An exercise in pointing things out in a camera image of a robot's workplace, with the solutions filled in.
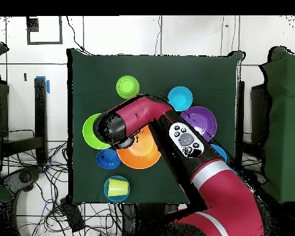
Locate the large green bowl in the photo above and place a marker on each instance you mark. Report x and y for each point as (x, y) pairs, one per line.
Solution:
(88, 135)

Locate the small dark blue bowl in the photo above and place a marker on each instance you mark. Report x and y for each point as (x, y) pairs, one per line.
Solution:
(108, 159)

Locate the black metal stand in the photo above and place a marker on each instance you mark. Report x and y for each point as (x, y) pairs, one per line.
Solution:
(40, 118)

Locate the translucent blue ridged bowl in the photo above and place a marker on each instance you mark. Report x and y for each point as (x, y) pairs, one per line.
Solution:
(106, 194)

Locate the large orange bowl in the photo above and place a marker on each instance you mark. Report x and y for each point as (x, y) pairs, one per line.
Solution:
(140, 154)

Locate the purple bowl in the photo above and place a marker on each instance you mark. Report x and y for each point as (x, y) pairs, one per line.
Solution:
(204, 118)

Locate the black power strip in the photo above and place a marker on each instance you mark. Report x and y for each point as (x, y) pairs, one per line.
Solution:
(72, 215)

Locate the large blue bowl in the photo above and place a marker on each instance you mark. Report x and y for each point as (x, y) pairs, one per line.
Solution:
(220, 151)

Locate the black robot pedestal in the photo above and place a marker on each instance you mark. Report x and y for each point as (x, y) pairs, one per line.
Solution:
(147, 218)

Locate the small light blue bowl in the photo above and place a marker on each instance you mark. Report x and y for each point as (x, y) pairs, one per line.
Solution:
(180, 98)

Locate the yellow cup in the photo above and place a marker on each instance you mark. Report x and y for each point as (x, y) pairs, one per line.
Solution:
(116, 188)

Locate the black square floor frame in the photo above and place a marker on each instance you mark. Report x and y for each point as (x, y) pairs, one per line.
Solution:
(44, 42)

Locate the dark green tablecloth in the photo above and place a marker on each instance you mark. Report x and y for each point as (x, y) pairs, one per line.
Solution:
(113, 68)

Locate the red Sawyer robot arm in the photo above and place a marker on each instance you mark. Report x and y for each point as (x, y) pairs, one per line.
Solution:
(226, 196)

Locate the small green bowl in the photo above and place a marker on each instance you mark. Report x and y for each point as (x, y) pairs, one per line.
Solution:
(127, 86)

